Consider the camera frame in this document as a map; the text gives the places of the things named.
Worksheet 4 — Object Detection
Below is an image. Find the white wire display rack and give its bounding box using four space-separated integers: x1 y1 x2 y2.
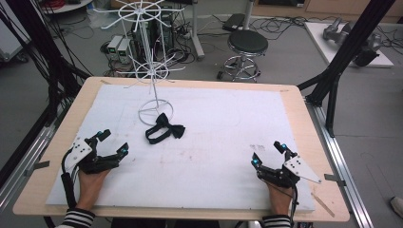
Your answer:
92 0 186 126

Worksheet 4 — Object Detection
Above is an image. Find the white foam mat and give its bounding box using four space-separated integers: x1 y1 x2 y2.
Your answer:
45 83 316 213

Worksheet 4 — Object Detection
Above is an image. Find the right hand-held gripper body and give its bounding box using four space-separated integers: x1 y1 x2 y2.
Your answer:
256 156 323 189

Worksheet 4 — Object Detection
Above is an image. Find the person's shoe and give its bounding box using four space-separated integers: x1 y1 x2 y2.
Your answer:
389 196 403 220

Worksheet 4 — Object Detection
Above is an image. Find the black bow tie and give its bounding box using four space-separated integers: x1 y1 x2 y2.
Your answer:
144 112 187 145

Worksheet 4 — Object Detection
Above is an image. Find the person's left hand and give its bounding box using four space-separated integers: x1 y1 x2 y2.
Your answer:
75 168 112 211

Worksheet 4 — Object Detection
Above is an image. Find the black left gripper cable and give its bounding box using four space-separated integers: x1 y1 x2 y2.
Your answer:
60 146 84 211

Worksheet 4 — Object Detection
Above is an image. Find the white round table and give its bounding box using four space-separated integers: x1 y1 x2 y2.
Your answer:
40 0 95 15

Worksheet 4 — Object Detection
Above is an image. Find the light wooden table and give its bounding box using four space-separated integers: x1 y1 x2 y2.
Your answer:
12 76 351 223

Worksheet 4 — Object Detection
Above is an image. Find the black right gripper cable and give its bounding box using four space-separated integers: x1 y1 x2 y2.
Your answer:
269 181 300 228

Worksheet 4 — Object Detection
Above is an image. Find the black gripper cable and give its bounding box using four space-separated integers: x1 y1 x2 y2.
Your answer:
269 181 300 228
60 146 84 211

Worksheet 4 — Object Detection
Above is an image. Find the grey metal desk leg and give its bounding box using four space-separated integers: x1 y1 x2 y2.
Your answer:
189 0 206 62

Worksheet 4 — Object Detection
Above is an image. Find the grey power supply unit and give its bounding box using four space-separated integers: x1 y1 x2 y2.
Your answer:
106 34 125 55
116 38 133 65

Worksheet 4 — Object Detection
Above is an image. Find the aluminium rail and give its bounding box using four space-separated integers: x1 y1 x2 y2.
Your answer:
304 96 376 228
0 104 67 214

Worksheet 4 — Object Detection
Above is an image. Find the white floor platform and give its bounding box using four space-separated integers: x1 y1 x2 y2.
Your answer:
303 21 395 68

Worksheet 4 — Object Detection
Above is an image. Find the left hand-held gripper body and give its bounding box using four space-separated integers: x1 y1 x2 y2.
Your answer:
64 135 124 175

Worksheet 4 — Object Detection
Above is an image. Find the black flat box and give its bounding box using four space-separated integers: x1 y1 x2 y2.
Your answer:
221 12 247 33

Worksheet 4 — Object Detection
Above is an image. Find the black computer tower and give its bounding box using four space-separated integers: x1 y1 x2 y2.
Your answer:
136 9 176 53

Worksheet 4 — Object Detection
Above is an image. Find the thin wooden stick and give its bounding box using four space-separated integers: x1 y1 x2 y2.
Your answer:
310 192 336 219

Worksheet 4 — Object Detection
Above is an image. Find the bundle of black floor cables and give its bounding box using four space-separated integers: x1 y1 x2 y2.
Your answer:
246 14 317 42

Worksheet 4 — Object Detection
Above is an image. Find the black round stool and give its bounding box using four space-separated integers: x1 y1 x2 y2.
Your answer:
216 28 270 84

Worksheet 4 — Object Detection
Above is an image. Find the person's right hand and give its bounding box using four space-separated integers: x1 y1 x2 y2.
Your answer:
264 181 295 217

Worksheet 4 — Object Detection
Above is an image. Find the black metal frame post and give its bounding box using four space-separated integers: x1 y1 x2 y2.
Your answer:
0 0 93 191
297 0 397 139

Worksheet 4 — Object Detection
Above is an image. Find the grey robot part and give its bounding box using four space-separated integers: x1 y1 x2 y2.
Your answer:
321 16 354 46

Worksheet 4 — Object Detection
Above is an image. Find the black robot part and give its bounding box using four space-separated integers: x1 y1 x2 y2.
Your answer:
352 31 385 67

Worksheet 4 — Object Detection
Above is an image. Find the grey metal clamp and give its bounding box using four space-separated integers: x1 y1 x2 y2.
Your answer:
323 173 347 187
24 160 51 178

